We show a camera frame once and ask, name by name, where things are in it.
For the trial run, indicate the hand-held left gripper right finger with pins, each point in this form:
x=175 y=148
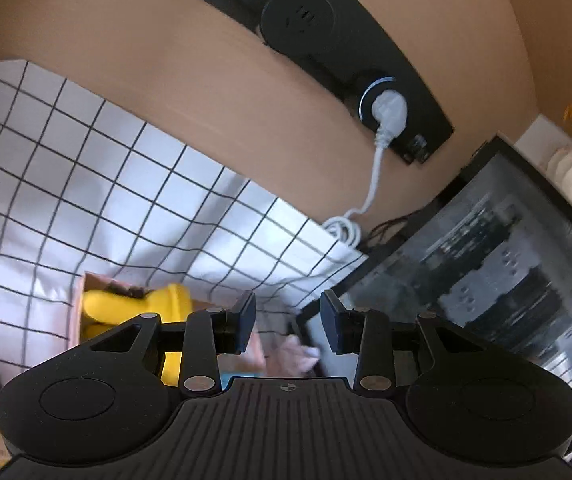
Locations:
x=331 y=322

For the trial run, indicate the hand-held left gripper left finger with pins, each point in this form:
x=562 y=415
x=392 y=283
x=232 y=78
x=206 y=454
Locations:
x=246 y=320

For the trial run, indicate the pink wrapper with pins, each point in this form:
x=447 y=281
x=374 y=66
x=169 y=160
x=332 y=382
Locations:
x=296 y=352

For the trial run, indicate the yellow plastic toy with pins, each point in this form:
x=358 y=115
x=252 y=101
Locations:
x=116 y=305

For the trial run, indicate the pink cardboard box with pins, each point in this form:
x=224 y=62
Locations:
x=78 y=320

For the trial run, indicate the framed dark picture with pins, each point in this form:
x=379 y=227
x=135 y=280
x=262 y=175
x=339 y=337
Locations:
x=466 y=270

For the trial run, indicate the checked tablecloth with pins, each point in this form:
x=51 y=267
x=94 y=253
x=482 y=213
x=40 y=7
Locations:
x=91 y=185

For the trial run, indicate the black socket panel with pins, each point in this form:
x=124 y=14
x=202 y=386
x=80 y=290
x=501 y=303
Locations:
x=316 y=35

